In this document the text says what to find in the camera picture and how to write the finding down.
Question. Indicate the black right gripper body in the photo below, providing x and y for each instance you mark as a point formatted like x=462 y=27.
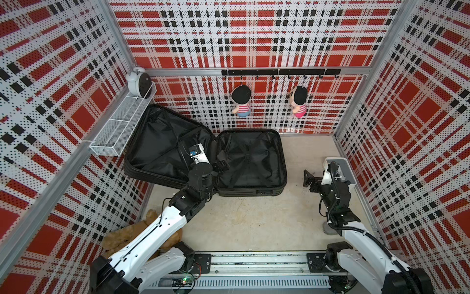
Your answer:
x=324 y=192

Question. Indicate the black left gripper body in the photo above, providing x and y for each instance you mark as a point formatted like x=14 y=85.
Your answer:
x=216 y=170

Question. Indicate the black ribbed hard-shell suitcase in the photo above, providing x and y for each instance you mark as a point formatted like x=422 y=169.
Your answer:
x=167 y=145

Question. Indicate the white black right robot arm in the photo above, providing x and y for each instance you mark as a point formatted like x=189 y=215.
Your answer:
x=361 y=254

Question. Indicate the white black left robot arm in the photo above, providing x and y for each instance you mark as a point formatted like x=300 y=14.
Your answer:
x=134 y=268

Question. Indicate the white tissue box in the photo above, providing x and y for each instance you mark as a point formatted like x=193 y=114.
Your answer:
x=347 y=169

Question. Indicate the plush doll blue shorts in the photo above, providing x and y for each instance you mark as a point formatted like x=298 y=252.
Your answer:
x=241 y=97

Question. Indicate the plush doll pink outfit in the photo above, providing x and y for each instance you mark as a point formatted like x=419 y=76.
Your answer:
x=298 y=97

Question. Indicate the white round alarm clock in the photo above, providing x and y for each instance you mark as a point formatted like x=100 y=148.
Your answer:
x=139 y=82

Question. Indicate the brown teddy bear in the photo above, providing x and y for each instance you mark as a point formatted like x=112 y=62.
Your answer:
x=117 y=240

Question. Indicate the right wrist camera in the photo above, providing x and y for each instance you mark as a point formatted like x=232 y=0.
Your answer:
x=327 y=176

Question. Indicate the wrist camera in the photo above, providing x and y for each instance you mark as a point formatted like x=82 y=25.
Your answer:
x=198 y=155
x=327 y=176

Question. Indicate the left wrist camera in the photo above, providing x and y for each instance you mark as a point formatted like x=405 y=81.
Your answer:
x=198 y=155

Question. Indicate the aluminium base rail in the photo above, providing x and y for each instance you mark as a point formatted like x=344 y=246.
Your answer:
x=262 y=270

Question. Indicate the white wire mesh shelf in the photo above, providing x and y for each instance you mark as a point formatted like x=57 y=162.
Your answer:
x=116 y=132

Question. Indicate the black wall hook rail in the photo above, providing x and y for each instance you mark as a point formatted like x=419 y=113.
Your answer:
x=279 y=72

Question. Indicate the green circuit board with wires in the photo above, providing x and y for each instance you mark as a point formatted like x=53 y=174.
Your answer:
x=187 y=284

